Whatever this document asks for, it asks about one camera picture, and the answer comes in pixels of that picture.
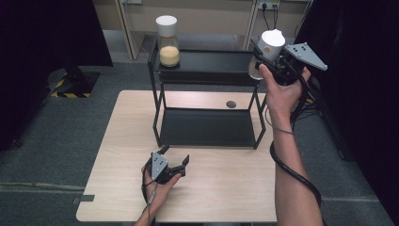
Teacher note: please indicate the person's right hand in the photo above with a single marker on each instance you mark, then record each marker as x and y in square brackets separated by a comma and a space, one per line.
[282, 97]

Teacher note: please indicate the black metal two-tier rack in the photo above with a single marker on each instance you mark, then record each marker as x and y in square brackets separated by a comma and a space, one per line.
[207, 127]

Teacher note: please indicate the white wall power socket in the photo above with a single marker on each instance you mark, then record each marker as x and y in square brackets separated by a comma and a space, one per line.
[268, 3]

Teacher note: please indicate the glass jar with spout lid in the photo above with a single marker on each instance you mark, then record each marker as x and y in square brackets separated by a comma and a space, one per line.
[271, 42]

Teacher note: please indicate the stand base with hazard tape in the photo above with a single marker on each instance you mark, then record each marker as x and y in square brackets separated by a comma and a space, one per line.
[80, 83]
[310, 92]

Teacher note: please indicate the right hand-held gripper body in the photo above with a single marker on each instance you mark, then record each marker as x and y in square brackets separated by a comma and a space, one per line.
[306, 55]

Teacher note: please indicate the person's left hand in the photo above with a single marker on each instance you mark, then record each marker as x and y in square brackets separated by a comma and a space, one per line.
[160, 193]

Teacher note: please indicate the grey tape strip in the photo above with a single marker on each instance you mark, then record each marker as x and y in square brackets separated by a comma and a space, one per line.
[87, 198]

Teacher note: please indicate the black curtain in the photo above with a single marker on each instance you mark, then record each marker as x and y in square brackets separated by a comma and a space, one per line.
[37, 47]
[360, 109]

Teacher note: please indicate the grey round table grommet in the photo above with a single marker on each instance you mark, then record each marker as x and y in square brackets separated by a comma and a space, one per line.
[231, 104]

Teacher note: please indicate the glass jar with yellow powder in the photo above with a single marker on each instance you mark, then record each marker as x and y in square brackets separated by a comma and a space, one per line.
[169, 55]

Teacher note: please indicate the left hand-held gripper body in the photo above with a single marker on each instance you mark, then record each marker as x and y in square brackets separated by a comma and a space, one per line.
[159, 166]

